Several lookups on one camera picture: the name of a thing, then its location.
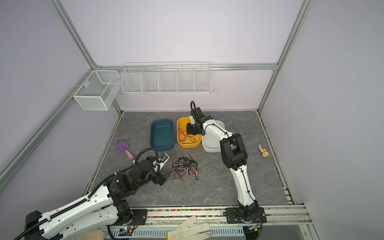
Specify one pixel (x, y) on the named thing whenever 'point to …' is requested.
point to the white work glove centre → (187, 230)
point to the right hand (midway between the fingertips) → (188, 132)
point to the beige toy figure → (265, 153)
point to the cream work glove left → (97, 234)
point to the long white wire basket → (167, 78)
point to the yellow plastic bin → (185, 140)
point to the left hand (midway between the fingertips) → (163, 166)
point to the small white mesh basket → (99, 91)
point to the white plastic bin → (209, 143)
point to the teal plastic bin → (162, 134)
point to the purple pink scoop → (122, 146)
